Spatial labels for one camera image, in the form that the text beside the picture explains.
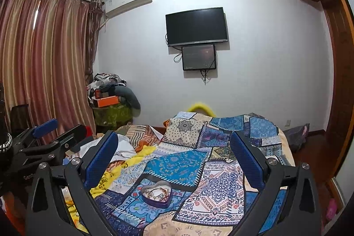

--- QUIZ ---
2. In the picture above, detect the yellow rounded object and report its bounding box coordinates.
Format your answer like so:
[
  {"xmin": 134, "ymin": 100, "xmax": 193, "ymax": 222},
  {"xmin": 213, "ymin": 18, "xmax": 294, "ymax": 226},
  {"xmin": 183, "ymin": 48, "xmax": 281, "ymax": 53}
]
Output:
[{"xmin": 187, "ymin": 103, "xmax": 215, "ymax": 116}]

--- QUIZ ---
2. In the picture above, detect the white cloth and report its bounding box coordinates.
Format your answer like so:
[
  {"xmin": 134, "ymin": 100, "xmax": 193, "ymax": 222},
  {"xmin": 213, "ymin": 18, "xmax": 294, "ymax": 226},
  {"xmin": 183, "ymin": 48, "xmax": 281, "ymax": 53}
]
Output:
[{"xmin": 65, "ymin": 134, "xmax": 137, "ymax": 162}]

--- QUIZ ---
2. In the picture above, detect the orange striped cloth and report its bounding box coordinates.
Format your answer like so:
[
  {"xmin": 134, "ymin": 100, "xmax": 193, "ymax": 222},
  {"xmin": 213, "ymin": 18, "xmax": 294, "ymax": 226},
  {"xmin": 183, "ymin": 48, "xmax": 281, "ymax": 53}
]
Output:
[{"xmin": 116, "ymin": 124, "xmax": 164, "ymax": 153}]

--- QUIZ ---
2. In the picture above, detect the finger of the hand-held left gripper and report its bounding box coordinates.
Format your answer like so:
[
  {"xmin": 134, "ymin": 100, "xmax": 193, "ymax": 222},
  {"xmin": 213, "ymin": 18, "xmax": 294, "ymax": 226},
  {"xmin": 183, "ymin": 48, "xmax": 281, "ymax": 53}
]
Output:
[
  {"xmin": 19, "ymin": 125, "xmax": 95, "ymax": 159},
  {"xmin": 12, "ymin": 118, "xmax": 58, "ymax": 148}
]

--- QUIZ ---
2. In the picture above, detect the black and white braided cord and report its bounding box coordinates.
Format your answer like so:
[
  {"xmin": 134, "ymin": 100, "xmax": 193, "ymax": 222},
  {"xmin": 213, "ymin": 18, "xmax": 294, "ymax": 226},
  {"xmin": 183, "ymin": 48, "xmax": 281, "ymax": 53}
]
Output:
[{"xmin": 0, "ymin": 132, "xmax": 13, "ymax": 154}]

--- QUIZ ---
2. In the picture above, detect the grey cloth bundle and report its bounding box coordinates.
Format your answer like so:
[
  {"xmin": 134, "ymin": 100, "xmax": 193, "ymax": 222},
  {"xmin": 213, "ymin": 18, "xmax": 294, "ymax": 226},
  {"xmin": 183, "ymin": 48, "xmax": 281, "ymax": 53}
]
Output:
[{"xmin": 115, "ymin": 86, "xmax": 140, "ymax": 110}]

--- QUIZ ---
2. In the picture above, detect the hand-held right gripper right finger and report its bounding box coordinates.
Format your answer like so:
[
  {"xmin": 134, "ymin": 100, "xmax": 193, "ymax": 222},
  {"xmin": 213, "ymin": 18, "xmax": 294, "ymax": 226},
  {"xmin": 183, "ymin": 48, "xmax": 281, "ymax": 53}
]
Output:
[{"xmin": 229, "ymin": 131, "xmax": 331, "ymax": 236}]

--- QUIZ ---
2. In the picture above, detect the pink object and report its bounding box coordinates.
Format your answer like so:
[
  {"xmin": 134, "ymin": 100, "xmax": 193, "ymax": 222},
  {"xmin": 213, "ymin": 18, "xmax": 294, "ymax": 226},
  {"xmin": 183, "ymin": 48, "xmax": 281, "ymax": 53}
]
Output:
[{"xmin": 326, "ymin": 199, "xmax": 338, "ymax": 221}]

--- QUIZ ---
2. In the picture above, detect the dark floor cushion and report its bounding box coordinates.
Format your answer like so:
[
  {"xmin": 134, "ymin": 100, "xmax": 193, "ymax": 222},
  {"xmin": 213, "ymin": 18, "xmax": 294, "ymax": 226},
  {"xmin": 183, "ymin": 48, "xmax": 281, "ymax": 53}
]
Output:
[{"xmin": 283, "ymin": 123, "xmax": 310, "ymax": 152}]

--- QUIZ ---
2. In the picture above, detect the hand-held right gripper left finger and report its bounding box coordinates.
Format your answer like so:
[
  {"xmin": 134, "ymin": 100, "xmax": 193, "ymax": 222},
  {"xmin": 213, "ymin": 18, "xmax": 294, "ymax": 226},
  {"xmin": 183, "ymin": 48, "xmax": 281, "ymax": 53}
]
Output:
[{"xmin": 25, "ymin": 130, "xmax": 119, "ymax": 236}]

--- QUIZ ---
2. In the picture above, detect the purple heart-shaped box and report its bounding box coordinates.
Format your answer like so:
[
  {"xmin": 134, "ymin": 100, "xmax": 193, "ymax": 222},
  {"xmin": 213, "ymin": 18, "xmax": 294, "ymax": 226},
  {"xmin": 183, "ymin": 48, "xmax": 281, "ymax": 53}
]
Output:
[{"xmin": 140, "ymin": 181, "xmax": 172, "ymax": 208}]

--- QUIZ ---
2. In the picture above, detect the yellow cloth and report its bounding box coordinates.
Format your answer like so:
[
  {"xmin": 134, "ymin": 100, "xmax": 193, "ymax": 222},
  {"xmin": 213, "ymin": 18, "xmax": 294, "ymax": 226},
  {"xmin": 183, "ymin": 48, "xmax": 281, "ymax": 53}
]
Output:
[{"xmin": 90, "ymin": 146, "xmax": 158, "ymax": 195}]

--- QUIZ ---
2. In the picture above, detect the patchwork printed blanket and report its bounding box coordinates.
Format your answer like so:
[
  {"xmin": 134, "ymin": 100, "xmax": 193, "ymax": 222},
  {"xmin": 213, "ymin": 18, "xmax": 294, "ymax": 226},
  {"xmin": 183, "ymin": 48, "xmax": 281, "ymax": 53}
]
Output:
[{"xmin": 63, "ymin": 111, "xmax": 295, "ymax": 236}]

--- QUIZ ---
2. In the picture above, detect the pile of clothes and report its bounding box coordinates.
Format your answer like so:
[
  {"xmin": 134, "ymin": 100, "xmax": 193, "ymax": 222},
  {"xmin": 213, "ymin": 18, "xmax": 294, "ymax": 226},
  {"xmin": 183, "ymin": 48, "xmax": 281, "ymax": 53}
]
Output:
[{"xmin": 87, "ymin": 73, "xmax": 128, "ymax": 98}]

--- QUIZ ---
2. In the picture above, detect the wooden wardrobe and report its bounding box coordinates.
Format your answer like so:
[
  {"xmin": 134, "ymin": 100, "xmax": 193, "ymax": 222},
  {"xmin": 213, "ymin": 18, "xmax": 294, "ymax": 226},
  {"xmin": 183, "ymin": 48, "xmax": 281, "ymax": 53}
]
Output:
[{"xmin": 277, "ymin": 0, "xmax": 354, "ymax": 179}]

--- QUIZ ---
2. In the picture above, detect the small black wall monitor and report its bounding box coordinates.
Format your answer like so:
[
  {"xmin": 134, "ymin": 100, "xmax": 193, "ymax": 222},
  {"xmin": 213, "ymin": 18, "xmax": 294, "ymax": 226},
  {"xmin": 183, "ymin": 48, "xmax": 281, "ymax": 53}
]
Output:
[{"xmin": 182, "ymin": 44, "xmax": 217, "ymax": 71}]

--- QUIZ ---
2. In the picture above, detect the black chair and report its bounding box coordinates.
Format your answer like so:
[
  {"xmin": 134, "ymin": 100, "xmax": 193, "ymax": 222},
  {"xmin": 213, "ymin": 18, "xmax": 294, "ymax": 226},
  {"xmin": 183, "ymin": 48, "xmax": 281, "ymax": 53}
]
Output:
[{"xmin": 10, "ymin": 104, "xmax": 30, "ymax": 133}]

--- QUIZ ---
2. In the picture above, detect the black wall television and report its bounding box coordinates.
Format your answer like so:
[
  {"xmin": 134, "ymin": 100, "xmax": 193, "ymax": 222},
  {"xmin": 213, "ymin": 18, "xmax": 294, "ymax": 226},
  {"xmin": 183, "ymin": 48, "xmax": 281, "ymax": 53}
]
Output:
[{"xmin": 165, "ymin": 7, "xmax": 229, "ymax": 47}]

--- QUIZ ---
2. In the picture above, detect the white air conditioner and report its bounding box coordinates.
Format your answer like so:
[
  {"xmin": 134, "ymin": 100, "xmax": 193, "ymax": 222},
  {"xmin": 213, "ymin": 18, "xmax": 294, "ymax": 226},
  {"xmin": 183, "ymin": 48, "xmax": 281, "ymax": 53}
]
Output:
[{"xmin": 102, "ymin": 0, "xmax": 153, "ymax": 19}]

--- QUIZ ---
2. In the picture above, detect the orange box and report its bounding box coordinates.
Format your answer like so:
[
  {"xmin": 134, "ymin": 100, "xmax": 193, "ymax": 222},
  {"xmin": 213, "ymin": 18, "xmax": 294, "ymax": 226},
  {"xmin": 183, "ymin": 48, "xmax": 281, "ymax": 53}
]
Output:
[{"xmin": 95, "ymin": 96, "xmax": 121, "ymax": 108}]

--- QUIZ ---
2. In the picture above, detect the striped pink curtain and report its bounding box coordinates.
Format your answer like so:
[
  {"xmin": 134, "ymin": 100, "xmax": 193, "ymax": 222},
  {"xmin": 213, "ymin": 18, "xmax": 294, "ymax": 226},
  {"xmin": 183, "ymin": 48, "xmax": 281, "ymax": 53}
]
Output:
[{"xmin": 0, "ymin": 0, "xmax": 104, "ymax": 142}]

